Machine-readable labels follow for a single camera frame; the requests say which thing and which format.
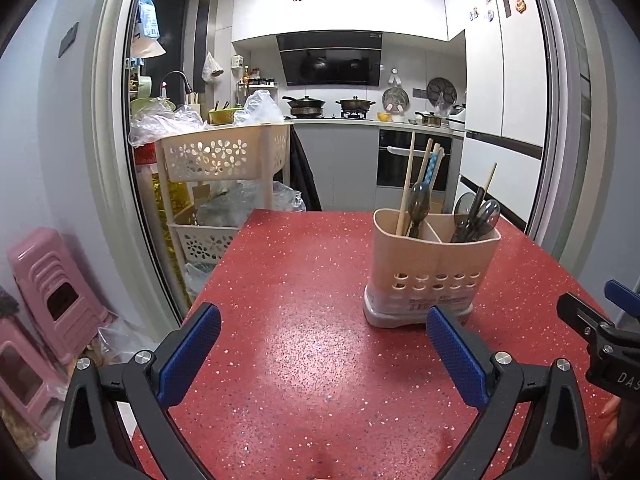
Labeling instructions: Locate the dark spoon with logo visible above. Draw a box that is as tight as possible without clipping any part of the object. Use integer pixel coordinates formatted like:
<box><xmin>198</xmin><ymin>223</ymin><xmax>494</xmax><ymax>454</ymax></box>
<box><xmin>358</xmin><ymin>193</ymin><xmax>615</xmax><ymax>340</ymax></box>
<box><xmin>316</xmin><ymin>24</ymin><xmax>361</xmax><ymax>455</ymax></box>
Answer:
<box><xmin>458</xmin><ymin>188</ymin><xmax>501</xmax><ymax>243</ymax></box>

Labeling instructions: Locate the dark plastic spoon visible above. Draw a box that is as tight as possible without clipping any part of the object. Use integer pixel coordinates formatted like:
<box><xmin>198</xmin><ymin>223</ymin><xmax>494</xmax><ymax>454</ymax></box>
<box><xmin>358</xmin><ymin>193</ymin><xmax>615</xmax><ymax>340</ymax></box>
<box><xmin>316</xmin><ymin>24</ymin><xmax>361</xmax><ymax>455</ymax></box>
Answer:
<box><xmin>407</xmin><ymin>181</ymin><xmax>431</xmax><ymax>238</ymax></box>

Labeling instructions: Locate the plain bamboo chopstick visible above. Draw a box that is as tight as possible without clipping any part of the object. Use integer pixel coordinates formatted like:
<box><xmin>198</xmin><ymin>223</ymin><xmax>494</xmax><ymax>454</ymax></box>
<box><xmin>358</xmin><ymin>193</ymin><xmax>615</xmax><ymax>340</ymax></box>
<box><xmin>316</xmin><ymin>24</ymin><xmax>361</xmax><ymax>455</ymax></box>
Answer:
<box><xmin>395</xmin><ymin>132</ymin><xmax>416</xmax><ymax>236</ymax></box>

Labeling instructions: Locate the blue patterned bamboo chopstick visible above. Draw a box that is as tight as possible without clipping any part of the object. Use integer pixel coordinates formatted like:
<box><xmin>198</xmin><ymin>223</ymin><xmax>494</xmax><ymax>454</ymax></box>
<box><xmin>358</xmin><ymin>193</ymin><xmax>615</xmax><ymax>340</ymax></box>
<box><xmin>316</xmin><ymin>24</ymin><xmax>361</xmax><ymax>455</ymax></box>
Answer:
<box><xmin>424</xmin><ymin>150</ymin><xmax>440</xmax><ymax>184</ymax></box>

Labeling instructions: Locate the brown translucent spoon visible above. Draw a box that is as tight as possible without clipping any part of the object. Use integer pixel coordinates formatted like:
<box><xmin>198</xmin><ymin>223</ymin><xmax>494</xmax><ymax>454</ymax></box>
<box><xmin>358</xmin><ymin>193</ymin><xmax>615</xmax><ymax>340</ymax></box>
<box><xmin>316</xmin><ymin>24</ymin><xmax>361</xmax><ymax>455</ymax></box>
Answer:
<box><xmin>451</xmin><ymin>192</ymin><xmax>475</xmax><ymax>243</ymax></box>

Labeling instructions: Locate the person's right hand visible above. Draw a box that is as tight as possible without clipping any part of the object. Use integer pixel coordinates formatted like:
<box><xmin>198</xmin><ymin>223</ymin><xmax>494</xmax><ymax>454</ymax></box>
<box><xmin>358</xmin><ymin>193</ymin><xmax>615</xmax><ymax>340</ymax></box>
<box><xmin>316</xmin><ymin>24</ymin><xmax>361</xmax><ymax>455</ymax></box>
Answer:
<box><xmin>596</xmin><ymin>396</ymin><xmax>639</xmax><ymax>480</ymax></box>

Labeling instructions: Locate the pink plastic stool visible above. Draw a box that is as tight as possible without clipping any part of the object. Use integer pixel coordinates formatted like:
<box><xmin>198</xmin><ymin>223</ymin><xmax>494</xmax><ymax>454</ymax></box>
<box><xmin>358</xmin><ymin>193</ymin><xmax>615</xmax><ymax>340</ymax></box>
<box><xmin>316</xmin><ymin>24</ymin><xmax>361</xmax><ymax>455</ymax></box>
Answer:
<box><xmin>0</xmin><ymin>318</ymin><xmax>66</xmax><ymax>440</ymax></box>
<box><xmin>8</xmin><ymin>228</ymin><xmax>113</xmax><ymax>365</ymax></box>

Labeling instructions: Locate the beige utensil holder caddy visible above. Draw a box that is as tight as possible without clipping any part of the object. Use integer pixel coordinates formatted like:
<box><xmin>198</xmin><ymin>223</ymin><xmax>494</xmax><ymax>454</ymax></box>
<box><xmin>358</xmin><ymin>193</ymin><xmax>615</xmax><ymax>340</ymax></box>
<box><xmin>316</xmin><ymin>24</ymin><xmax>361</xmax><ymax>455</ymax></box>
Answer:
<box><xmin>363</xmin><ymin>208</ymin><xmax>501</xmax><ymax>328</ymax></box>

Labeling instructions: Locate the black built-in oven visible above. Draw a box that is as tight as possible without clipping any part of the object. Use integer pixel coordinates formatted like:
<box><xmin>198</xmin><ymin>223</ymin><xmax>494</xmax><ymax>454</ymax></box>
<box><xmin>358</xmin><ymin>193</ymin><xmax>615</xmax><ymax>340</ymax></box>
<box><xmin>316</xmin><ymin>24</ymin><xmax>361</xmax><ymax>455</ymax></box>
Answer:
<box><xmin>375</xmin><ymin>128</ymin><xmax>454</xmax><ymax>193</ymax></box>

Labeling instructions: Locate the clear plastic bag on rack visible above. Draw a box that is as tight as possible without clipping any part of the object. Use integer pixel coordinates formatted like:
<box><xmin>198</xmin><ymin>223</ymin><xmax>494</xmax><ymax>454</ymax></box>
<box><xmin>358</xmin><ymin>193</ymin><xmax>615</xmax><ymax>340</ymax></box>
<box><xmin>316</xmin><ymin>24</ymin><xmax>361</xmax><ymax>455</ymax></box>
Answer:
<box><xmin>128</xmin><ymin>98</ymin><xmax>210</xmax><ymax>148</ymax></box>

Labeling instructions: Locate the beige flower-pattern storage rack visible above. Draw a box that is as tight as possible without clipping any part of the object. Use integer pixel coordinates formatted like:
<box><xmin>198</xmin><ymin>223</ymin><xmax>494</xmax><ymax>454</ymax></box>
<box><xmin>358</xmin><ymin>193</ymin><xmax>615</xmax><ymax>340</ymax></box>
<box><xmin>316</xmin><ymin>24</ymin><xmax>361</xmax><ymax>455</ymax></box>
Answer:
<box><xmin>154</xmin><ymin>122</ymin><xmax>292</xmax><ymax>281</ymax></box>

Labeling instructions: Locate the white refrigerator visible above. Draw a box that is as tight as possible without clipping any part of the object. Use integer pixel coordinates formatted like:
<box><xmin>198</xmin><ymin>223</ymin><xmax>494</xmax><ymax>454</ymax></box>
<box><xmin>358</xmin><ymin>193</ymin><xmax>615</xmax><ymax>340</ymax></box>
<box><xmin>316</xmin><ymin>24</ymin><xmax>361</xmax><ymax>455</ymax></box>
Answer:
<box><xmin>445</xmin><ymin>0</ymin><xmax>548</xmax><ymax>226</ymax></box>

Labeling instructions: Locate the black wok on stove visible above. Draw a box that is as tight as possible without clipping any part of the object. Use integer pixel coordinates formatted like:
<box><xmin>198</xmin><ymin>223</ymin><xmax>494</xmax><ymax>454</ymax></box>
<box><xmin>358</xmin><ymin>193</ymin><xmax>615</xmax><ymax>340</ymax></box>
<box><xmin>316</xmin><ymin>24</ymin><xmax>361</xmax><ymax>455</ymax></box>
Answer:
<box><xmin>282</xmin><ymin>96</ymin><xmax>326</xmax><ymax>119</ymax></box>

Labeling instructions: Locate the black range hood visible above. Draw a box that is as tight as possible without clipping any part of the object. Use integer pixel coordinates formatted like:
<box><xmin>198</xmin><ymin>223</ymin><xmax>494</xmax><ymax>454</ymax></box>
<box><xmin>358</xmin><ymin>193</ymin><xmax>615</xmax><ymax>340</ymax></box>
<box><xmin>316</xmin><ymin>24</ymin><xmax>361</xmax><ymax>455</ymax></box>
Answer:
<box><xmin>276</xmin><ymin>30</ymin><xmax>383</xmax><ymax>87</ymax></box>

